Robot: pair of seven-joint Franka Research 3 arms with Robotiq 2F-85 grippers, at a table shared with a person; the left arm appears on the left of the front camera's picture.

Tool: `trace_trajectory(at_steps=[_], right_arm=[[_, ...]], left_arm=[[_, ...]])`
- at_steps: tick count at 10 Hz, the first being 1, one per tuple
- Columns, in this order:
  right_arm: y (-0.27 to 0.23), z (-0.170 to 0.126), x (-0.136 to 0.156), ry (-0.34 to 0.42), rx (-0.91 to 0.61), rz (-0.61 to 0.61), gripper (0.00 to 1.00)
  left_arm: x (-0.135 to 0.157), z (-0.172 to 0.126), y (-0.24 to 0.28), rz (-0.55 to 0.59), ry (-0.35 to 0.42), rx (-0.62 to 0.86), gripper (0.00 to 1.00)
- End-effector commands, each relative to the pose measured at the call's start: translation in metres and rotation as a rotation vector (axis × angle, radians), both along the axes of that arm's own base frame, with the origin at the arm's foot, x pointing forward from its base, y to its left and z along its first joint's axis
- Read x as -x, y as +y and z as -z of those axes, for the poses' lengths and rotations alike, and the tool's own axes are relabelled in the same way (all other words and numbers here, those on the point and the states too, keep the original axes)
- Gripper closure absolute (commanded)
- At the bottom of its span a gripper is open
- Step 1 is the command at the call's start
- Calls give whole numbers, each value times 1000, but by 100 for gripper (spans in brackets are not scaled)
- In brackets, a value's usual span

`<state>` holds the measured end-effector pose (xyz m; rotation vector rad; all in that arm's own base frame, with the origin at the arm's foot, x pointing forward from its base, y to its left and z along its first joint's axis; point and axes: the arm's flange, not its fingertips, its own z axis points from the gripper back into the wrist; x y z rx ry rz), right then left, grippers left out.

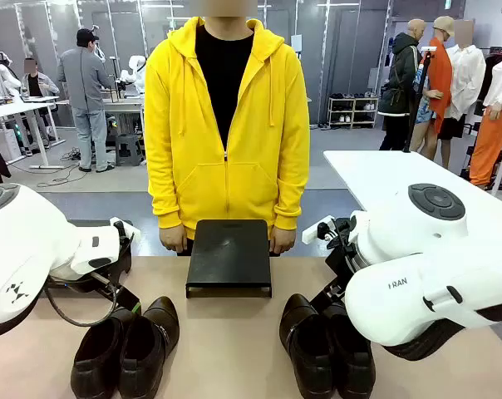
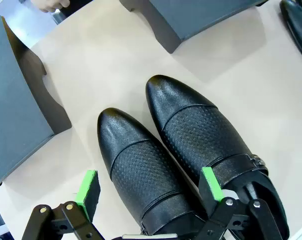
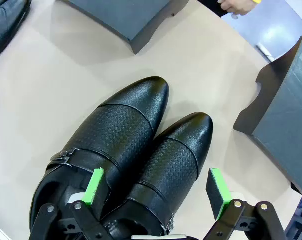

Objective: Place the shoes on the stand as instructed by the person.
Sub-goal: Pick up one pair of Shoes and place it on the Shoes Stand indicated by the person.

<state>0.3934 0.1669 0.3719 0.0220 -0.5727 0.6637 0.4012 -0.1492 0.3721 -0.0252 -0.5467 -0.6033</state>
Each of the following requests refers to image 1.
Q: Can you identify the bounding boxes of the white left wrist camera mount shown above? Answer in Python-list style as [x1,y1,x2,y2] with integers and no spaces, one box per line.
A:
[109,216,142,244]

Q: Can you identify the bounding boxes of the man in grey jacket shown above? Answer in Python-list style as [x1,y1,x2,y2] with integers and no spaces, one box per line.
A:
[57,27,117,174]

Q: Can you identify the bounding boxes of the figure in white shirt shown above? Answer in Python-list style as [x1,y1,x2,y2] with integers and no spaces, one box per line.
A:
[444,19,487,170]

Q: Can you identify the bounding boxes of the black right arm hose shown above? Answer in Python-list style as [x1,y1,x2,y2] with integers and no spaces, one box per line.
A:
[381,318,468,362]

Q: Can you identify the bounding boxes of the person in yellow hoodie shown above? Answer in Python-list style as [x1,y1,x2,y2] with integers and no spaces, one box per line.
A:
[144,0,311,255]

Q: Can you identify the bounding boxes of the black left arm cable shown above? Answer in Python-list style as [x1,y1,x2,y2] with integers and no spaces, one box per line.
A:
[44,272,120,328]

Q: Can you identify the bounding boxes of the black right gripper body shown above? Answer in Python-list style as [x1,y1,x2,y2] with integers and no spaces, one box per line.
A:
[323,247,357,308]

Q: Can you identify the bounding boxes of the yellow sleeved right forearm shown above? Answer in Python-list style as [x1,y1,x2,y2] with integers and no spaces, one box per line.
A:
[149,165,186,230]

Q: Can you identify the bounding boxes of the mannequin in orange top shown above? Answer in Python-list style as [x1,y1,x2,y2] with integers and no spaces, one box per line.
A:
[408,16,456,161]

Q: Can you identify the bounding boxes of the white shoe rack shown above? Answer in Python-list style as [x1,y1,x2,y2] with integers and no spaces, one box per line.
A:
[327,95,379,129]

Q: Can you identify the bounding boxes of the mannequin in dark jacket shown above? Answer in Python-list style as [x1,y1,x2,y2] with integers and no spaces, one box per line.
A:
[377,18,427,151]

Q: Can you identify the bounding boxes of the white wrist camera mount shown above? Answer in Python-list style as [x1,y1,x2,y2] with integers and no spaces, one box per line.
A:
[303,215,336,244]
[109,216,142,244]

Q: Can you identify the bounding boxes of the person's right hand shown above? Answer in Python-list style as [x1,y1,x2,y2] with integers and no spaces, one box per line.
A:
[159,226,189,254]

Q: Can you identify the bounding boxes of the black floor cables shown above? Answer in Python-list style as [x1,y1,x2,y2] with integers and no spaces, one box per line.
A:
[33,147,91,188]

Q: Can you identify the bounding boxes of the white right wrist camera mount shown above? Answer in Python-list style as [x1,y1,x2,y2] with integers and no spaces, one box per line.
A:
[303,215,336,244]

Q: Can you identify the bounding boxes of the white standing desk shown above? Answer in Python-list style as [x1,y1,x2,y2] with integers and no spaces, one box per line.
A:
[0,96,67,170]

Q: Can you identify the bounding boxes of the person's left hand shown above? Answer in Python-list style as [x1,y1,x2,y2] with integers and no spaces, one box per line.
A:
[268,227,298,255]

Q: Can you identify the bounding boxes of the mannequin with orange trousers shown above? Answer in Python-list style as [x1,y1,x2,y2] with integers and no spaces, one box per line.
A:
[469,47,502,188]

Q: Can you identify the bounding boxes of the black shoe stand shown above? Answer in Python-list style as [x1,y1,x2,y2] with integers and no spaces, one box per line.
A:
[185,219,273,299]

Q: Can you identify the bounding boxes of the black leather dress shoe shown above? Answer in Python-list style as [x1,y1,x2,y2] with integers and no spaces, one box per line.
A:
[117,295,180,399]
[323,301,377,399]
[70,307,138,399]
[278,293,340,399]

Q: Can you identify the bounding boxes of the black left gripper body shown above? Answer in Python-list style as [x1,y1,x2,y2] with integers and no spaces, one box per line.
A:
[47,243,135,298]

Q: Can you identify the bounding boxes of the grey plastic stool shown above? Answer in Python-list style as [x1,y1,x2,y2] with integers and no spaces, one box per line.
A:
[115,133,143,166]

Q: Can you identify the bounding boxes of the yellow sleeved left forearm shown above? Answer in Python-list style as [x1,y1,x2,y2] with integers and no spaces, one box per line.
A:
[273,165,311,232]

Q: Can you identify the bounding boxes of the seated person in grey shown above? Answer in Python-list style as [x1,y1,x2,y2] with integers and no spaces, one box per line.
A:
[20,57,61,103]

